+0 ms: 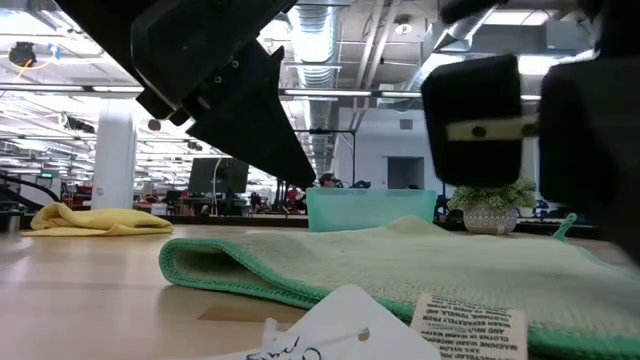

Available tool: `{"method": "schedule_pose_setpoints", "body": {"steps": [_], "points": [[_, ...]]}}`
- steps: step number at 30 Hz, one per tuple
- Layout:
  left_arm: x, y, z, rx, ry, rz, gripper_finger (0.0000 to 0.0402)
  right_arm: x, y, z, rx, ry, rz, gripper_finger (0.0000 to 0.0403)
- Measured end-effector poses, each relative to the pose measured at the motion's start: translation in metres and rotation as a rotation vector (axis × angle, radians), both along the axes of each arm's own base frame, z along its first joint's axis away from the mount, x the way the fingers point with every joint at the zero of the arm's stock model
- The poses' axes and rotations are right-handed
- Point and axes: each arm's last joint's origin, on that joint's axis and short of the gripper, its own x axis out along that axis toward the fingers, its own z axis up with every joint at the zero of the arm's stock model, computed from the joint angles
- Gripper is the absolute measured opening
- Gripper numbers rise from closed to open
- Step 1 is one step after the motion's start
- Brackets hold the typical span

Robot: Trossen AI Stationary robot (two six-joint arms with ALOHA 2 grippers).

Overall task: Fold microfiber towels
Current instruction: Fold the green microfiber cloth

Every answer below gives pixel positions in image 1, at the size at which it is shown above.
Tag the long ceiling light rail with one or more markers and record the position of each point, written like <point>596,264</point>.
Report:
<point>50,88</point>

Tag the black round ceiling speaker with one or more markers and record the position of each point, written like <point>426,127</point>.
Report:
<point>153,125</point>

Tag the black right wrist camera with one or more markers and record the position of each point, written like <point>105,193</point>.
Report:
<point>475,160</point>

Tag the corrugated silver duct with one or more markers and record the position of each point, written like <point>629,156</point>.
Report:
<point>312,30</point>

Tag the person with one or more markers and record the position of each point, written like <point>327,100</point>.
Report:
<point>329,180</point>

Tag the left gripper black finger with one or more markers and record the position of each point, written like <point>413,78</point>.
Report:
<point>250,125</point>

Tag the red tool cabinet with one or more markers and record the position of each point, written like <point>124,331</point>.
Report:
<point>80,195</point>

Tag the teal translucent plastic bin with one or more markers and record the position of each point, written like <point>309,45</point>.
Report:
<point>370,210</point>

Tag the slanted silver ventilation duct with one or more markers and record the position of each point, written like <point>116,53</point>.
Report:
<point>415,75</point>

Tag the green exit sign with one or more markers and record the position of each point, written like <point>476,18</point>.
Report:
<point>46,175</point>

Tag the black keyboard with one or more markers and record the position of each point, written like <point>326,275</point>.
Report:
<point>225,220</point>

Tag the round white ceiling sensor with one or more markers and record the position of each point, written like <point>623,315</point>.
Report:
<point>403,27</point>

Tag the grey door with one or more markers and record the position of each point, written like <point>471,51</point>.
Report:
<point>405,172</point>

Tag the white building pillar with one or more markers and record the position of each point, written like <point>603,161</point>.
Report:
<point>114,150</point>

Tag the white paper hang tag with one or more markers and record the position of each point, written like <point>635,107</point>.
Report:
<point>340,325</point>

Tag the yellow microfiber towel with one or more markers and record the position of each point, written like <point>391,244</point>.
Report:
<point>100,220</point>

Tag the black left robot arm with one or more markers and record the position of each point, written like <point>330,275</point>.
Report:
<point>95,25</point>

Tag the black computer monitor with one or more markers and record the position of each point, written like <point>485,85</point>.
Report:
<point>220,175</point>

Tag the artificial plant in patterned pot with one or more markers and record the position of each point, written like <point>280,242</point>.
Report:
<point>490,220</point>

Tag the pale green microfiber towel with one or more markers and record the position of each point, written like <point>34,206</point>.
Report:
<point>400,260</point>

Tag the grey wall vent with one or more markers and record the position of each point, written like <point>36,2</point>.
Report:
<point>406,124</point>

